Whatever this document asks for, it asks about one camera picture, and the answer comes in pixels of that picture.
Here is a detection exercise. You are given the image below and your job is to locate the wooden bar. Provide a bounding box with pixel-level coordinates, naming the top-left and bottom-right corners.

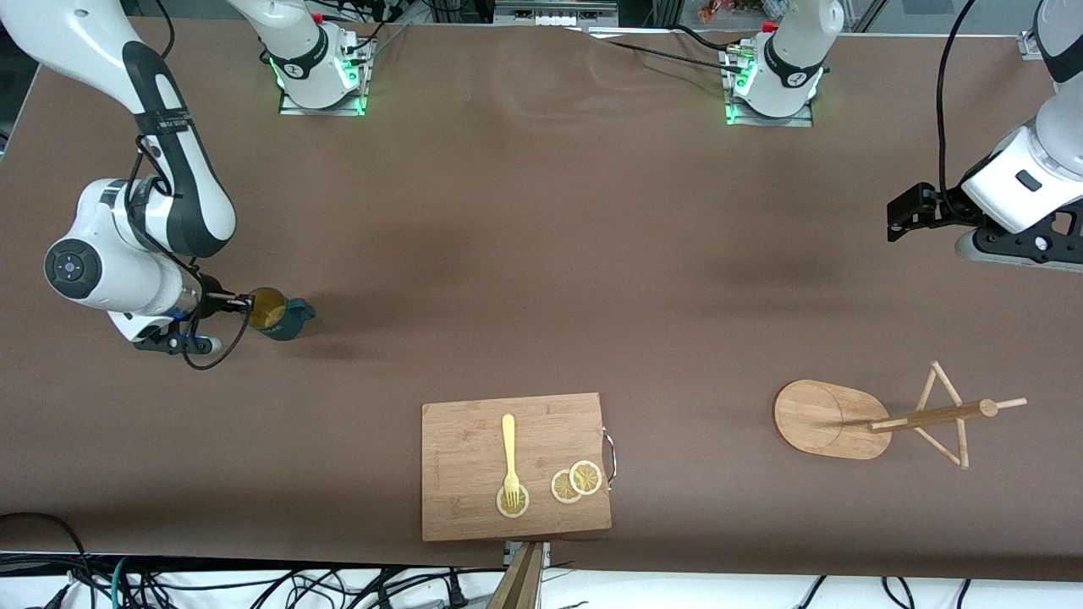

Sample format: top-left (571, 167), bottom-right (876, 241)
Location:
top-left (487, 543), bottom-right (544, 609)

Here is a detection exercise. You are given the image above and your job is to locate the wooden cup rack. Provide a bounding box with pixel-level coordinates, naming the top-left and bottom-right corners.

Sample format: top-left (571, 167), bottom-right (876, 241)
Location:
top-left (773, 361), bottom-right (1028, 470)

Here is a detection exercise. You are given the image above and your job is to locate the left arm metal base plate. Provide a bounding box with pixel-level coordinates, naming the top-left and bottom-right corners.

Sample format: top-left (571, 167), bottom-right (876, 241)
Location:
top-left (723, 44), bottom-right (817, 128)

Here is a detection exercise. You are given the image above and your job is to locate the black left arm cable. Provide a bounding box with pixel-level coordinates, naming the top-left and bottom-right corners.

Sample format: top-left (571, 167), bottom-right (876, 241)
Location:
top-left (934, 0), bottom-right (981, 204)

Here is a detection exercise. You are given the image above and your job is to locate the thick black floor cable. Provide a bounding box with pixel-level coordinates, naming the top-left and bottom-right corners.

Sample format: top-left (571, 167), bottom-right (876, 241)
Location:
top-left (0, 512), bottom-right (92, 586)

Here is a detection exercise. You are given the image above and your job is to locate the brown table cover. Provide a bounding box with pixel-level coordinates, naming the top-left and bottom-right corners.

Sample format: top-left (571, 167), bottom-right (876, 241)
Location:
top-left (0, 15), bottom-right (1083, 584)

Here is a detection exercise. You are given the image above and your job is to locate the teal floor cable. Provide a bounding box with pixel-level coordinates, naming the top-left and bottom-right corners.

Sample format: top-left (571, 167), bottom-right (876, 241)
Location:
top-left (108, 557), bottom-right (138, 609)

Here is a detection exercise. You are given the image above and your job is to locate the dark teal cup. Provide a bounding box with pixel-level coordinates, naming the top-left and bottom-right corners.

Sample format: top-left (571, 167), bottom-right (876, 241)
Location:
top-left (247, 287), bottom-right (316, 342)

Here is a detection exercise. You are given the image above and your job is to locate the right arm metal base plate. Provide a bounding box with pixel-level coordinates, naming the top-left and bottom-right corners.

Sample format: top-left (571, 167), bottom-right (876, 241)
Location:
top-left (278, 34), bottom-right (373, 117)

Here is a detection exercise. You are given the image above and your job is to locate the wooden cutting board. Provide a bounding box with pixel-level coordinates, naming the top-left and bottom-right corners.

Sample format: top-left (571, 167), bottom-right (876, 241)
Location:
top-left (421, 392), bottom-right (613, 542)

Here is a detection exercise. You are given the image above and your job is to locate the black cable on table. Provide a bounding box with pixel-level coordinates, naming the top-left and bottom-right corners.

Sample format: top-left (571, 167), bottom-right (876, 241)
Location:
top-left (592, 24), bottom-right (747, 75)

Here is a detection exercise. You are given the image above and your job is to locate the small metal bracket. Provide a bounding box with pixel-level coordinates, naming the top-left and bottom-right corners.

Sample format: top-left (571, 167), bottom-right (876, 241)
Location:
top-left (504, 541), bottom-right (552, 569)

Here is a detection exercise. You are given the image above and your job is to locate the yellow plastic fork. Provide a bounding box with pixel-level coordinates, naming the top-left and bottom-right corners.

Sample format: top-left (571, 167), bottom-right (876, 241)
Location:
top-left (502, 414), bottom-right (522, 508)

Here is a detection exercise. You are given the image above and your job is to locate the grey power strip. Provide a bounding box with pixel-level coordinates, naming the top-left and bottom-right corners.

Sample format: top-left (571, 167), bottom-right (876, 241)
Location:
top-left (495, 0), bottom-right (618, 26)

